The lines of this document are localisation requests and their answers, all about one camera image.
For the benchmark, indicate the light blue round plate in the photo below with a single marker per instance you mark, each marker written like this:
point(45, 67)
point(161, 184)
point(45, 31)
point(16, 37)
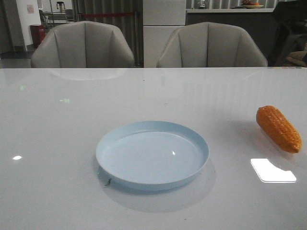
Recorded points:
point(152, 155)

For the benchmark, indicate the orange plastic corn cob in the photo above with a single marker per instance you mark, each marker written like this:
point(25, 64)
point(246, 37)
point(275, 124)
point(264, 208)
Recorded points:
point(279, 129)

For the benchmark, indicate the right beige upholstered chair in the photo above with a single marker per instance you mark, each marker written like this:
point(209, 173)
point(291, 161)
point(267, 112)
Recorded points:
point(211, 45)

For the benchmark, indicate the beige upholstered chair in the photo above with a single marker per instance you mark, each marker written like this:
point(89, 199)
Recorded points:
point(211, 45)
point(84, 44)

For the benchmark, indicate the white cabinet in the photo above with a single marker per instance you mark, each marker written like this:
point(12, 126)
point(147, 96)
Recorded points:
point(160, 19)

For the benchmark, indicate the left beige upholstered chair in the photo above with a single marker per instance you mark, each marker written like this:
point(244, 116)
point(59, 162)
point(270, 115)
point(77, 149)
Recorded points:
point(84, 44)

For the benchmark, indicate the dark grey counter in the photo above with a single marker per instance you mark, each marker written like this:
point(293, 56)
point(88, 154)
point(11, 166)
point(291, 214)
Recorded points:
point(261, 26)

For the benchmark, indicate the red trash bin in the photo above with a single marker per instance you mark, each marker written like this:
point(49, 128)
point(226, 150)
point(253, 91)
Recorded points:
point(37, 33)

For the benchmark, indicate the fruit bowl on counter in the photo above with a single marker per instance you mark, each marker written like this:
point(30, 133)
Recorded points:
point(248, 4)

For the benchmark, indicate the tan cushion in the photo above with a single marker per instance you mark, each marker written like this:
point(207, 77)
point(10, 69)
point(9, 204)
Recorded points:
point(299, 58)

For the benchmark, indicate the pink wall notice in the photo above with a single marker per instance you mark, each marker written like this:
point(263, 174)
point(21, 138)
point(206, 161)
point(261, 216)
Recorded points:
point(30, 9)

